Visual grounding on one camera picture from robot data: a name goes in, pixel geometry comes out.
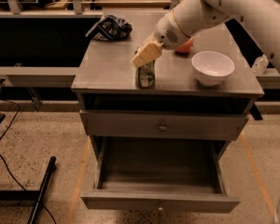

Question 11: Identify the grey wooden drawer cabinet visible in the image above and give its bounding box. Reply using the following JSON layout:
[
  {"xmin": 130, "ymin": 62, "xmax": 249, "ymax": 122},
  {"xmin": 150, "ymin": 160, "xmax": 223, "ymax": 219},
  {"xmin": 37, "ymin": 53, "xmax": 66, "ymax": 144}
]
[{"xmin": 71, "ymin": 13, "xmax": 265, "ymax": 215}]

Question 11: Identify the black floor cable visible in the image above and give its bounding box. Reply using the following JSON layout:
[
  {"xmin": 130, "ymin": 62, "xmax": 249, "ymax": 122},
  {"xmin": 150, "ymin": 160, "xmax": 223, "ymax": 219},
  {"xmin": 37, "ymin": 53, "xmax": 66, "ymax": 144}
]
[{"xmin": 0, "ymin": 99, "xmax": 58, "ymax": 224}]

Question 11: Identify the green soda can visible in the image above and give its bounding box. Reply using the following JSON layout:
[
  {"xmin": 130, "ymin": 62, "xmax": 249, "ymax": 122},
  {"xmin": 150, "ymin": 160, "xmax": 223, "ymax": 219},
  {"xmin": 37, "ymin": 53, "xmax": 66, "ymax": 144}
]
[{"xmin": 135, "ymin": 62, "xmax": 155, "ymax": 89}]

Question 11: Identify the clear sanitizer bottle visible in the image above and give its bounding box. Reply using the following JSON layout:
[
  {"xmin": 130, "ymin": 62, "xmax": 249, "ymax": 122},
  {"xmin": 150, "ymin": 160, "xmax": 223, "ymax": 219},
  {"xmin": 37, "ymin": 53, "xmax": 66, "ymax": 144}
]
[{"xmin": 251, "ymin": 54, "xmax": 269, "ymax": 75}]

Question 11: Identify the open grey middle drawer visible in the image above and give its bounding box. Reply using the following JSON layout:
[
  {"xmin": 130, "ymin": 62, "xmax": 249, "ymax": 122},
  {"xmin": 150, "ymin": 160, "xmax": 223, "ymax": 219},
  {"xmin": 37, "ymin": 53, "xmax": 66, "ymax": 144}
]
[{"xmin": 81, "ymin": 137, "xmax": 240, "ymax": 213}]

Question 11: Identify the black metal stand base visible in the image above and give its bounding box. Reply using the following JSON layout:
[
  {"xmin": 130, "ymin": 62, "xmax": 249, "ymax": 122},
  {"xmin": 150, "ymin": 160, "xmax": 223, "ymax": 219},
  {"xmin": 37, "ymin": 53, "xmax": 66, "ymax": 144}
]
[{"xmin": 0, "ymin": 105, "xmax": 58, "ymax": 224}]

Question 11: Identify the white bowl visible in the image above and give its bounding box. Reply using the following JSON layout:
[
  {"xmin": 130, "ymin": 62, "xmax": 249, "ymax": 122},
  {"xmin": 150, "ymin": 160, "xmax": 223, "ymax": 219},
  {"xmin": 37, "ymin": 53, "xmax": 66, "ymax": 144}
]
[{"xmin": 191, "ymin": 51, "xmax": 235, "ymax": 86}]

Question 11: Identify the crumpled dark chip bag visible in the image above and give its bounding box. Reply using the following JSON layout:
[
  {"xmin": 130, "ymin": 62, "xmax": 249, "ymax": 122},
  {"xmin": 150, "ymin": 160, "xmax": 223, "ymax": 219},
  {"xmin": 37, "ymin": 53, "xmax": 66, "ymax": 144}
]
[{"xmin": 85, "ymin": 15, "xmax": 133, "ymax": 41}]

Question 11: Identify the closed grey upper drawer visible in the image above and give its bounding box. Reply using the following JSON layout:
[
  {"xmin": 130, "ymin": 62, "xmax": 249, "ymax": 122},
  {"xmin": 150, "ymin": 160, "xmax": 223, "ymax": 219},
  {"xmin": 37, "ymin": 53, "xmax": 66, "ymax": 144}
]
[{"xmin": 80, "ymin": 110, "xmax": 247, "ymax": 141}]

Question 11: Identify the red apple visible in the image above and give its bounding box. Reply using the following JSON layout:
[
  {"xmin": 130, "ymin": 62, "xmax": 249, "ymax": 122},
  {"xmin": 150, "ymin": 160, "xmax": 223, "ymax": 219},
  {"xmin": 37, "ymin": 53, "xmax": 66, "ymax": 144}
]
[{"xmin": 175, "ymin": 37, "xmax": 194, "ymax": 54}]

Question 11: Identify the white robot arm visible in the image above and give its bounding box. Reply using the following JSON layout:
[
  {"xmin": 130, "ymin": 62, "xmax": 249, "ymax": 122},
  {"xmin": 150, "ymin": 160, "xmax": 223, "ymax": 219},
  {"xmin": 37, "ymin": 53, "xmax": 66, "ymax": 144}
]
[{"xmin": 132, "ymin": 0, "xmax": 280, "ymax": 74}]

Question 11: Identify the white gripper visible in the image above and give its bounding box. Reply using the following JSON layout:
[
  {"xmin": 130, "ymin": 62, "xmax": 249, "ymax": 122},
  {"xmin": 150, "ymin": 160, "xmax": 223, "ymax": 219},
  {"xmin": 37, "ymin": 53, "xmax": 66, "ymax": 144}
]
[{"xmin": 131, "ymin": 13, "xmax": 189, "ymax": 67}]

